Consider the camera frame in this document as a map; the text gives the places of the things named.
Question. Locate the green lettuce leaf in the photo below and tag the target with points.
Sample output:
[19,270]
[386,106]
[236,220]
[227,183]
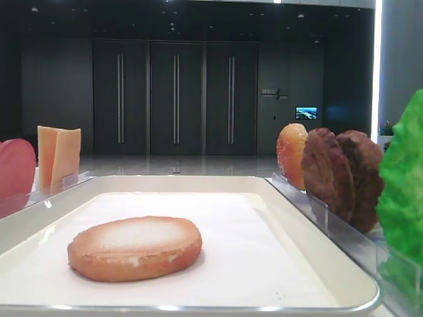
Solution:
[400,204]

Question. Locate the brown meat patty front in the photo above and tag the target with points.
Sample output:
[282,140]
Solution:
[327,174]

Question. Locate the brown meat patty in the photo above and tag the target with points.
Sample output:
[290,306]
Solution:
[327,174]
[364,158]

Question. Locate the orange cheese slice inner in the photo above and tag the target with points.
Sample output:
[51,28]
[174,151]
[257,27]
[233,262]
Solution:
[67,154]

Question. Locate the orange cheese slice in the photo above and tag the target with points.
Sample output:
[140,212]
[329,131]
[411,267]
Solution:
[47,137]
[67,154]

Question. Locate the brown meat patty rear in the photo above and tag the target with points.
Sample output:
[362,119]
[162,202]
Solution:
[364,158]

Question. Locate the orange cheese slice outer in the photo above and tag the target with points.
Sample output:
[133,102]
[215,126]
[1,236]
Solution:
[47,137]

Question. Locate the red tomato slice outer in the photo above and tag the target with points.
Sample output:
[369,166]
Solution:
[18,164]

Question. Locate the sesame bun top slice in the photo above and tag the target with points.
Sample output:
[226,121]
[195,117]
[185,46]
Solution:
[289,149]

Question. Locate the dark triple door panels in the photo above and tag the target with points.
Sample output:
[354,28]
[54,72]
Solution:
[175,98]

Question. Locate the white metal tray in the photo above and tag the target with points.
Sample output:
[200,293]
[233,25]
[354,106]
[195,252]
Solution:
[261,255]

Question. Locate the bottom bun slice on tray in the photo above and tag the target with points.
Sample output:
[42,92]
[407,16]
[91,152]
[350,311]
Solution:
[135,249]

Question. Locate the potted plant in background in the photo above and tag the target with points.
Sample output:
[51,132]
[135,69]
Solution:
[385,129]

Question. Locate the small wall display screen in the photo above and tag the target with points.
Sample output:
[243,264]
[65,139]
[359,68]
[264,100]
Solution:
[306,113]

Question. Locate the clear acrylic rail left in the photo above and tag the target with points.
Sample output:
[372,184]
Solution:
[14,204]

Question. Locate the clear acrylic rail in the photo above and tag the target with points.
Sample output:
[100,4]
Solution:
[347,224]
[14,204]

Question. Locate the clear acrylic rail right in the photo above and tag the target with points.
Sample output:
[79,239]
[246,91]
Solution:
[347,224]

